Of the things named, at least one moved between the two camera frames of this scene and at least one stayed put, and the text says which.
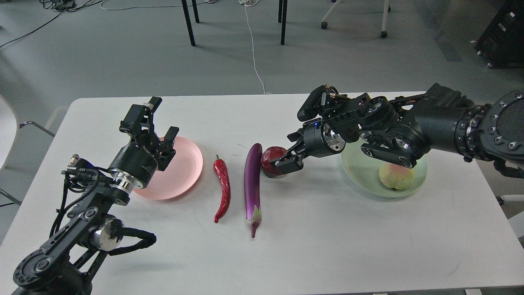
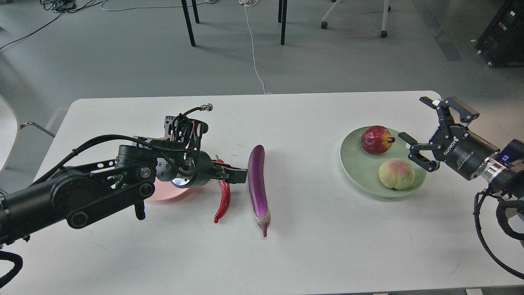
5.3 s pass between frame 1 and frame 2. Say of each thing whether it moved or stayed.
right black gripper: moved
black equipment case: stayed
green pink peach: stayed
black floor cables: stayed
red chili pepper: stayed
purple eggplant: moved
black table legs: stayed
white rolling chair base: stayed
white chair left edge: stayed
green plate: stayed
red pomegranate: moved
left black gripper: moved
